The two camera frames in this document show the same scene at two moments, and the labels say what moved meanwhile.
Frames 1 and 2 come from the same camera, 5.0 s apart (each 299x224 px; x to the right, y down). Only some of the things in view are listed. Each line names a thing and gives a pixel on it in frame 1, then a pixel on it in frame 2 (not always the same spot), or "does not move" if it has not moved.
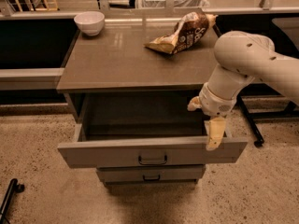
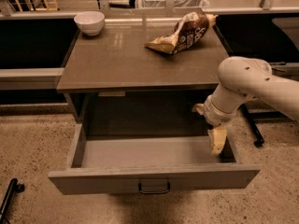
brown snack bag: [190, 30] does not move
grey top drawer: [120, 129] → [110, 164]
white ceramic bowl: [90, 22] does not move
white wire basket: [180, 1] does not move
